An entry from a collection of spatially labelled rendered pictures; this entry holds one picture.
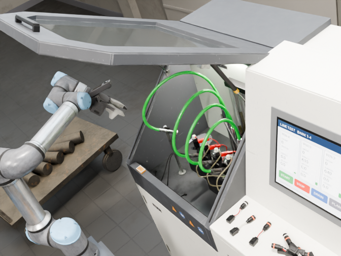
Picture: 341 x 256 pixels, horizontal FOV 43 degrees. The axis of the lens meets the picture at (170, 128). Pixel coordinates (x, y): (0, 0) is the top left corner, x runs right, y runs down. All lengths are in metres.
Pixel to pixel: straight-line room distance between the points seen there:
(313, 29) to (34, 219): 1.40
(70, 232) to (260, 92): 0.96
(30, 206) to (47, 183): 1.67
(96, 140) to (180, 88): 1.54
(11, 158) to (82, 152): 2.01
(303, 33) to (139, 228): 2.00
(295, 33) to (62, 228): 1.27
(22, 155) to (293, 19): 1.26
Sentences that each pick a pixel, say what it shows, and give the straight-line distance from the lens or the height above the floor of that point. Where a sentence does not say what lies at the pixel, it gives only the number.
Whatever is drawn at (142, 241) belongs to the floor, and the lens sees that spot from 3.22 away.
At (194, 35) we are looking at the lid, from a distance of 1.88.
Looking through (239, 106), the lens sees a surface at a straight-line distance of 2.10.
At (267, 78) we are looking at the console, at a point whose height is 1.54.
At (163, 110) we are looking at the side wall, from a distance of 2.30.
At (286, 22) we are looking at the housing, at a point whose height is 1.50.
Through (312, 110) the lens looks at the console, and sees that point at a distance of 1.46.
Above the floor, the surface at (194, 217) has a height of 0.95.
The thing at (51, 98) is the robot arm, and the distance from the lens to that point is 1.97.
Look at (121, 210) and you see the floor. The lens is 3.49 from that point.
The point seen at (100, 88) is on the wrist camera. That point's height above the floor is 1.46.
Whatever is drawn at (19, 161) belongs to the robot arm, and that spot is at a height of 1.52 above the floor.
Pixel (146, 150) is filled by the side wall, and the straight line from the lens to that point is 2.34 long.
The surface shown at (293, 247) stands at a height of 1.03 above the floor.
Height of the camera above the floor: 2.40
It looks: 36 degrees down
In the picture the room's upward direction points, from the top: 20 degrees counter-clockwise
